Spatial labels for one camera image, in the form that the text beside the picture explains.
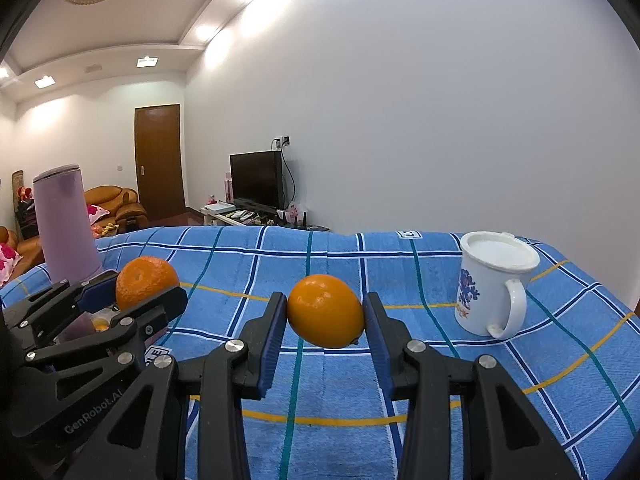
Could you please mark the white television stand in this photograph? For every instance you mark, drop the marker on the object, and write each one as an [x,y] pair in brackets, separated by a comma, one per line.
[220,210]

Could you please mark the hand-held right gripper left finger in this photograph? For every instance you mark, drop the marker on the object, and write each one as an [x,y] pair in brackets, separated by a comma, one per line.
[272,345]

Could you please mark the orange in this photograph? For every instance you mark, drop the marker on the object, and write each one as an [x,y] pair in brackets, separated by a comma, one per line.
[325,310]
[145,280]

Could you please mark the brown leather sofa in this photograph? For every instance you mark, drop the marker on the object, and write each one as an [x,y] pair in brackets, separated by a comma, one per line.
[125,205]

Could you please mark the pink box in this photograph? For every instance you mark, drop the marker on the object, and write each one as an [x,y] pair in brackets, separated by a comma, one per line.
[228,185]

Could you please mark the blue plaid blanket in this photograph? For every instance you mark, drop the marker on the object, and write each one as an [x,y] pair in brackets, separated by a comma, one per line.
[425,385]

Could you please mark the wall socket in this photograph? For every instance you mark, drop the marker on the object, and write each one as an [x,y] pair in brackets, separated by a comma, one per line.
[282,141]

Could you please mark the floral cushion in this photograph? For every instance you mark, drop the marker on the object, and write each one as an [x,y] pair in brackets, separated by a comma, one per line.
[9,257]
[97,212]

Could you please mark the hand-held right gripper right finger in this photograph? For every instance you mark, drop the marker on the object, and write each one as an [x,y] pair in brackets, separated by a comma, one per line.
[376,347]

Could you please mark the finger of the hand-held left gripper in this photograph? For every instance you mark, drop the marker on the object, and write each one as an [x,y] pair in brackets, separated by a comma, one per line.
[97,287]
[145,317]

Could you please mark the purple kettle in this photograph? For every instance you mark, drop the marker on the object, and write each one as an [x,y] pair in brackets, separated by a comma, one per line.
[65,225]

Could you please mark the brown wooden door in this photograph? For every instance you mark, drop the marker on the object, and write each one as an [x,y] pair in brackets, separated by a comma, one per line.
[160,160]

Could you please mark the black television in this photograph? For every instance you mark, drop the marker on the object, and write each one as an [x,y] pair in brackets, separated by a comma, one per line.
[255,177]

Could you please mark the brown leather armchair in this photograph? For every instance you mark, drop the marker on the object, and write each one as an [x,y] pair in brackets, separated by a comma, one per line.
[27,250]

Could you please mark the square ceiling light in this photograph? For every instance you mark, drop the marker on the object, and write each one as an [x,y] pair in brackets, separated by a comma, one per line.
[147,61]
[44,81]

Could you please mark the white printed mug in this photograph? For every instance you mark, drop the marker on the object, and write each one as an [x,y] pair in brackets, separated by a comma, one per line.
[480,285]

